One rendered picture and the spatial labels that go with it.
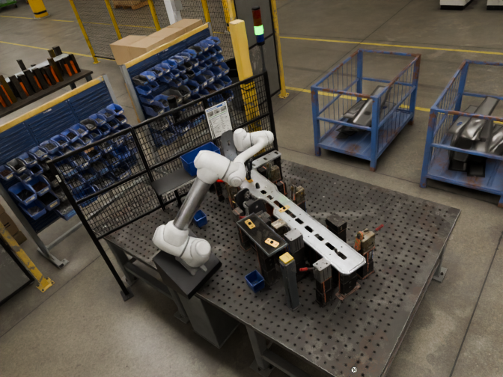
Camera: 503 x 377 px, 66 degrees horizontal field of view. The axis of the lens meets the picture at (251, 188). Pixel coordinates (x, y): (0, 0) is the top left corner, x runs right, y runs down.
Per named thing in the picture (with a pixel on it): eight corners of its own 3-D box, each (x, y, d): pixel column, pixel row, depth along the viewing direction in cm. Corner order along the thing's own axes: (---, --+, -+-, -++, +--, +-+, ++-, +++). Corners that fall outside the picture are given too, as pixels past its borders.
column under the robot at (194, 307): (219, 348, 309) (199, 300, 268) (192, 330, 326) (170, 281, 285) (242, 319, 326) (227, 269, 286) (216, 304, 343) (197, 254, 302)
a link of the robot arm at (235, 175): (250, 165, 244) (230, 155, 241) (249, 178, 228) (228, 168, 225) (240, 181, 250) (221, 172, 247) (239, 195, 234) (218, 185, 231)
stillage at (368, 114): (358, 112, 562) (358, 47, 503) (413, 123, 517) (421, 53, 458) (314, 155, 496) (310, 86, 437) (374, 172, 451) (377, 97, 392)
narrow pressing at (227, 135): (239, 163, 331) (231, 129, 310) (227, 169, 327) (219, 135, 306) (239, 163, 331) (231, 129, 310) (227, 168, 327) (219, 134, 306)
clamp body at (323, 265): (335, 301, 246) (334, 263, 224) (322, 310, 242) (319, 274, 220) (325, 291, 253) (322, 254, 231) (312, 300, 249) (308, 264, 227)
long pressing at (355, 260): (371, 259, 231) (372, 257, 230) (343, 278, 224) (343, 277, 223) (248, 164, 329) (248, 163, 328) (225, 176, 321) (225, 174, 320)
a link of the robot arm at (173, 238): (177, 262, 254) (146, 249, 249) (181, 249, 269) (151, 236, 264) (232, 166, 227) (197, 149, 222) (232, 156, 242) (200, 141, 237)
